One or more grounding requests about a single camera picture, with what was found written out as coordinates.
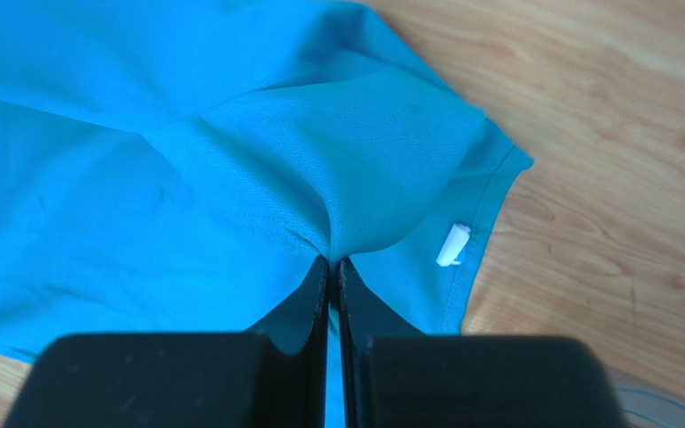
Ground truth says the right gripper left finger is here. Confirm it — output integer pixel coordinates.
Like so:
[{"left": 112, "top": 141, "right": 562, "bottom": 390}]
[{"left": 4, "top": 258, "right": 329, "bottom": 427}]

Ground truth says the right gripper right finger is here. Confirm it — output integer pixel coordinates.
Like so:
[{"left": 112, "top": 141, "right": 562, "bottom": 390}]
[{"left": 334, "top": 259, "right": 627, "bottom": 427}]

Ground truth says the teal blue t-shirt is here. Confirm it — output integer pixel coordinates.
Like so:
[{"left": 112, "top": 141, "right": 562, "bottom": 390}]
[{"left": 0, "top": 0, "right": 535, "bottom": 428}]

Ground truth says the white clothing tag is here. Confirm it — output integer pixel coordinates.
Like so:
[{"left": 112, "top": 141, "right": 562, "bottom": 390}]
[{"left": 436, "top": 223, "right": 472, "bottom": 268}]

